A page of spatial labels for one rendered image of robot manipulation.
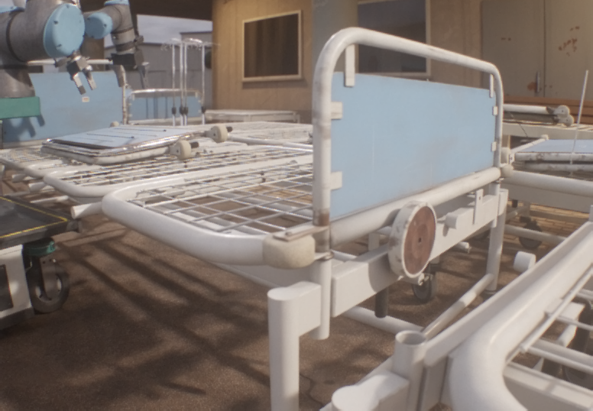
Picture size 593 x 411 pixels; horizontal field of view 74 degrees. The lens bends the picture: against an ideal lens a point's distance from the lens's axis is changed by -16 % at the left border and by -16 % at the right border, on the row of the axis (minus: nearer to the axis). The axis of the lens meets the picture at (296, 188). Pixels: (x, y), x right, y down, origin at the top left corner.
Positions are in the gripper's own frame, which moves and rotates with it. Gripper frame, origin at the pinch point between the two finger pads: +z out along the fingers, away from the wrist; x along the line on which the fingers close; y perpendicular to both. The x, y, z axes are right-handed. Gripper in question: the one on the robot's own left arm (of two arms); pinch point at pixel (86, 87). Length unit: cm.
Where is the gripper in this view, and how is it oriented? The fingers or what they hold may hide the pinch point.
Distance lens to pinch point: 213.1
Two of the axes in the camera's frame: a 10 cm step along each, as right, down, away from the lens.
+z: 3.5, 8.5, 4.0
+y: 5.7, -5.3, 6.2
